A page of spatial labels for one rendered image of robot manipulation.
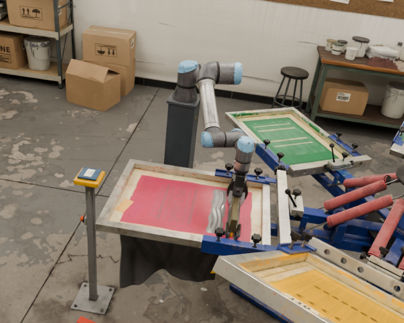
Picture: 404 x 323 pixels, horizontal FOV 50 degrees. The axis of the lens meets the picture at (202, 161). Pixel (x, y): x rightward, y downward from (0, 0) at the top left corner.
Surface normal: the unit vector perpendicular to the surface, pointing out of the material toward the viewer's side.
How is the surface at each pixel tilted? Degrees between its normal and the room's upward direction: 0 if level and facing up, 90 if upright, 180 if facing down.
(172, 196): 0
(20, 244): 0
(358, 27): 90
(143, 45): 90
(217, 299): 0
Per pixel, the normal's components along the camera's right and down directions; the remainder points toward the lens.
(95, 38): -0.06, 0.49
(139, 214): 0.11, -0.85
